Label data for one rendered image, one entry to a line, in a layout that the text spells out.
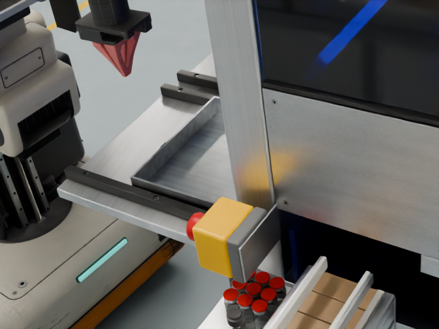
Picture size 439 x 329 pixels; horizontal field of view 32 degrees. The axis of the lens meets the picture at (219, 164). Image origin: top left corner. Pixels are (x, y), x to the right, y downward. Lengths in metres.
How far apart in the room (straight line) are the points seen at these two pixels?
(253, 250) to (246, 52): 0.26
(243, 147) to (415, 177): 0.23
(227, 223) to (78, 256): 1.18
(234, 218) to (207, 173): 0.33
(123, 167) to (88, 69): 2.20
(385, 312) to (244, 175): 0.25
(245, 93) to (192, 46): 2.64
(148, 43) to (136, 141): 2.24
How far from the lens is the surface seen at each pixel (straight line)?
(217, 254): 0.97
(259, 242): 0.97
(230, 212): 0.98
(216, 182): 1.27
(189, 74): 1.53
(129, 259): 2.20
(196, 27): 3.69
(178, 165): 1.32
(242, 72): 0.89
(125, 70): 1.20
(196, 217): 1.00
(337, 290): 1.01
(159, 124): 1.44
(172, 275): 2.37
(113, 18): 1.14
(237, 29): 0.86
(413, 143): 0.83
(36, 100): 1.83
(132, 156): 1.37
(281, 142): 0.92
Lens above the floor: 1.67
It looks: 37 degrees down
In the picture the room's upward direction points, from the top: 10 degrees counter-clockwise
